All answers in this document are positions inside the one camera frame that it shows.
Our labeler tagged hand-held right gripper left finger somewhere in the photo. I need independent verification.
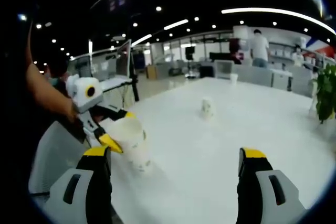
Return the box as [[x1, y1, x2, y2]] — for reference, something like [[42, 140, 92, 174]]
[[41, 145, 113, 224]]

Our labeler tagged white table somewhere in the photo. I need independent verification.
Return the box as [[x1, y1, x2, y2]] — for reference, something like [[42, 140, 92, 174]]
[[103, 77, 336, 224]]

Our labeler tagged black desktop monitor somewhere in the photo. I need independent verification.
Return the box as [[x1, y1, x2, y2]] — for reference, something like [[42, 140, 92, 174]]
[[209, 52, 232, 61]]

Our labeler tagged long curved ceiling light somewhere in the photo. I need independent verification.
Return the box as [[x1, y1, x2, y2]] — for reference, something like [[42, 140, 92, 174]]
[[221, 7, 336, 36]]

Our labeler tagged long grey counter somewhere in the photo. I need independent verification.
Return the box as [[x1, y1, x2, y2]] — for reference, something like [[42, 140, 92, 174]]
[[233, 63, 316, 98]]

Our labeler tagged single white paper cup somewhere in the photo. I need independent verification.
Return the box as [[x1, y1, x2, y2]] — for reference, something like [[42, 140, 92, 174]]
[[107, 118, 153, 174]]

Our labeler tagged red blue wall banner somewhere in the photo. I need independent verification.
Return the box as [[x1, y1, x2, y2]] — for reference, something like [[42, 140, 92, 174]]
[[307, 39, 336, 58]]

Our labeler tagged black screen on stand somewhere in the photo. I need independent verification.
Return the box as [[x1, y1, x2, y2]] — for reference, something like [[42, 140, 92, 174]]
[[185, 47, 196, 61]]

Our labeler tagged straight ceiling light strip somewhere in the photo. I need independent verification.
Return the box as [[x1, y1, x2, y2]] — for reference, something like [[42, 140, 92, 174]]
[[130, 34, 153, 48], [163, 19, 189, 30]]

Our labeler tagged potted green plant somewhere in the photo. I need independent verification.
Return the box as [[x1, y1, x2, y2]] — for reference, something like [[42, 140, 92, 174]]
[[311, 63, 336, 124]]

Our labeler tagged white framed screen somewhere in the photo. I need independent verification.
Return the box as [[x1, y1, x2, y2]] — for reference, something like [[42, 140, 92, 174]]
[[214, 60, 235, 80]]

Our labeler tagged brown cabinet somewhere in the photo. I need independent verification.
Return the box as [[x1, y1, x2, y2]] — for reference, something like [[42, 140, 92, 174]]
[[145, 64, 158, 80]]

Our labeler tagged small white side desk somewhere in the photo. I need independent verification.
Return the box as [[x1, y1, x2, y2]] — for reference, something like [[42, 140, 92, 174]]
[[100, 75, 134, 92]]

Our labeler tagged glass partition panel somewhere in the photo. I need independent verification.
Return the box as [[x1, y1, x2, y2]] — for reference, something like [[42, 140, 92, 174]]
[[115, 39, 132, 78]]

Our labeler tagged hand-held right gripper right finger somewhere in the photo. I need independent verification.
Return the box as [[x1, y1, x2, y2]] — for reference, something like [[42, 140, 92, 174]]
[[236, 147, 307, 224]]

